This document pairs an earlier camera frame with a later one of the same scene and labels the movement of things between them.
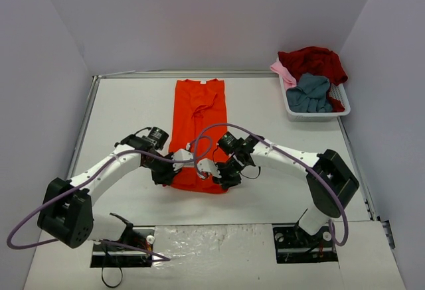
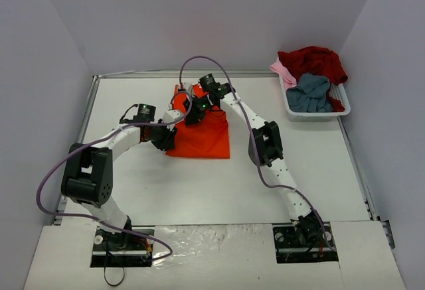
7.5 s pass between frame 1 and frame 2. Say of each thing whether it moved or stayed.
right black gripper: moved
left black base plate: stayed
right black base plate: stayed
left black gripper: moved
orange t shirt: moved
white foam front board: stayed
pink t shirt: stayed
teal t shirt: stayed
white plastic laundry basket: stayed
